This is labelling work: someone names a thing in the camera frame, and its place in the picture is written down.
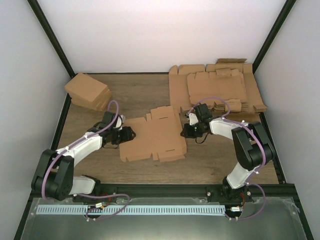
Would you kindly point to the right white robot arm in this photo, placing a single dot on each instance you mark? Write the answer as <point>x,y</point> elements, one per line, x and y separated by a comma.
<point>253,147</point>

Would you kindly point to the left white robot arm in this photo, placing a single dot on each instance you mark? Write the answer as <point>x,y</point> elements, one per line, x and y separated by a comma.
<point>54,175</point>

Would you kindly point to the cardboard box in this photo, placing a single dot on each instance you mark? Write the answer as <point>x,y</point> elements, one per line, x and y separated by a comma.
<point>158,136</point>

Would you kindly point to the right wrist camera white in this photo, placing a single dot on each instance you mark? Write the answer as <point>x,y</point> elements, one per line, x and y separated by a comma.
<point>192,118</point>

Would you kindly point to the stack of folded cardboard boxes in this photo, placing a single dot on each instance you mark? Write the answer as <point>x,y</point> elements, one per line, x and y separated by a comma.
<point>87,92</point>

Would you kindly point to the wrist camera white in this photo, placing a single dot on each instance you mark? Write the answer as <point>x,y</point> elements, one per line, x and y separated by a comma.
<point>120,121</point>
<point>192,118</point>

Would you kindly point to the light blue slotted cable duct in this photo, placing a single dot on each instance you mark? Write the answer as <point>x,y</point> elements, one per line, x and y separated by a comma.
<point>135,210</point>

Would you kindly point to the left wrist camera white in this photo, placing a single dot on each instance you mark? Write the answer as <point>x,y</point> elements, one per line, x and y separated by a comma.
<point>120,121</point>

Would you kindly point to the stack of flat cardboard blanks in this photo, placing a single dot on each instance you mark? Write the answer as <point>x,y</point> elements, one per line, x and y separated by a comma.
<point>228,84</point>

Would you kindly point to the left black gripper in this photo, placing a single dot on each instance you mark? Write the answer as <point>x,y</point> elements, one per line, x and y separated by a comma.
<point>127,136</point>

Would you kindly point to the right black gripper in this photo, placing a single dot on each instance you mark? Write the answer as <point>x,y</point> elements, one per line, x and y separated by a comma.
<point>187,132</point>

